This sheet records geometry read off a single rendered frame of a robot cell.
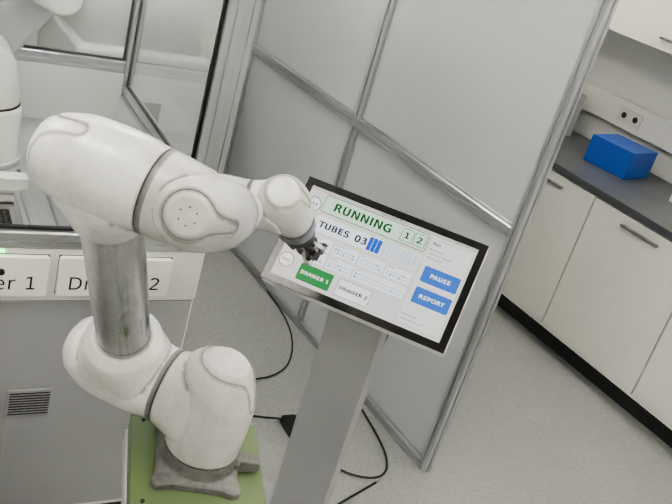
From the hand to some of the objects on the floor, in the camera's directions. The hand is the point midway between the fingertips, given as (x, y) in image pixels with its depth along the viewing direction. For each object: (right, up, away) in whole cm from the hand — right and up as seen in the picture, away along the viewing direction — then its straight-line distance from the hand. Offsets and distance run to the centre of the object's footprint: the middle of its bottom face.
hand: (308, 255), depth 205 cm
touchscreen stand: (-11, -95, +62) cm, 114 cm away
